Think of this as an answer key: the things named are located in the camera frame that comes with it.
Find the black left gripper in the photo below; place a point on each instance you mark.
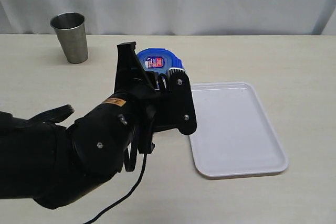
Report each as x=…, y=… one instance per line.
x=171, y=107

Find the blue plastic container lid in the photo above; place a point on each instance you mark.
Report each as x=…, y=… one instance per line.
x=157, y=61

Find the stainless steel cup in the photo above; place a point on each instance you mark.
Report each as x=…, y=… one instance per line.
x=71, y=33

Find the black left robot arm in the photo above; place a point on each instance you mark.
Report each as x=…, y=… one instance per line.
x=56, y=165

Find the white rectangular plastic tray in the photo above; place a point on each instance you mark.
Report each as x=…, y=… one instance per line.
x=234, y=136

